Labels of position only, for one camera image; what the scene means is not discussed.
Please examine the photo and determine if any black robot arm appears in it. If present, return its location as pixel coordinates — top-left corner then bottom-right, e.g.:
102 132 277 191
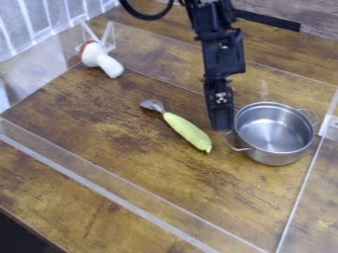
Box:
180 0 246 130

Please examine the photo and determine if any black cable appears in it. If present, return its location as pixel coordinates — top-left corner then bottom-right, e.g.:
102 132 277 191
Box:
118 0 177 22

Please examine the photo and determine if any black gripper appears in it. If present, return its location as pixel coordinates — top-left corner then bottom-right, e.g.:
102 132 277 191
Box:
196 29 246 130

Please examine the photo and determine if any black strip on table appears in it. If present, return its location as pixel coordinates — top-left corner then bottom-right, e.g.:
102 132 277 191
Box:
236 9 301 32

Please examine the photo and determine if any clear acrylic stand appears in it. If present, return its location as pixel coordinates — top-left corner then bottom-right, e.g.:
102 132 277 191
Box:
75 21 117 52

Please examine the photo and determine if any white toy mushroom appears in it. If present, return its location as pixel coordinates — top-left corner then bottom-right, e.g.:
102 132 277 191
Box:
79 41 125 78

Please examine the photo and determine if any stainless steel pot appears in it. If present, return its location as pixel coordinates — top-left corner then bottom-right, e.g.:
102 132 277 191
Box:
224 102 320 166

